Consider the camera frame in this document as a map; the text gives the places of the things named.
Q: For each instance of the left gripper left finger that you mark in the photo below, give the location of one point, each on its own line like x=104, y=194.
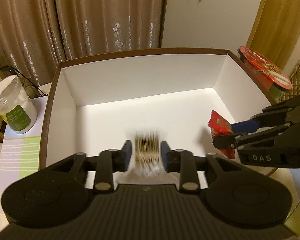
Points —
x=123, y=156

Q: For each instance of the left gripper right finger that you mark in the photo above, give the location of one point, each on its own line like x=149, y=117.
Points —
x=171, y=159

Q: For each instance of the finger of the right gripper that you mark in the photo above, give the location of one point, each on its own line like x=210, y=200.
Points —
x=229, y=141
x=247, y=126

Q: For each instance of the red candy packet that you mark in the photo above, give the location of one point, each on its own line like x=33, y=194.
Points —
x=221, y=127

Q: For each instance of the cotton swab bag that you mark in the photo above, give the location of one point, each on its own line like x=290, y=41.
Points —
x=146, y=165

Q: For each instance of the red lid noodle cup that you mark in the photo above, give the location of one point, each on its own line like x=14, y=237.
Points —
x=270, y=76

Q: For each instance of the brown cardboard box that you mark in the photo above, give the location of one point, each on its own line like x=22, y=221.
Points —
x=98, y=102

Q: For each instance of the checkered tablecloth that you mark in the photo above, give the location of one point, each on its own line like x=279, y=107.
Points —
x=19, y=153

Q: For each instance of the white plastic jar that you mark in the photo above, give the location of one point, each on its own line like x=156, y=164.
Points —
x=16, y=108

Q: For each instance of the beige curtain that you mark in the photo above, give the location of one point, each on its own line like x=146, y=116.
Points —
x=37, y=35

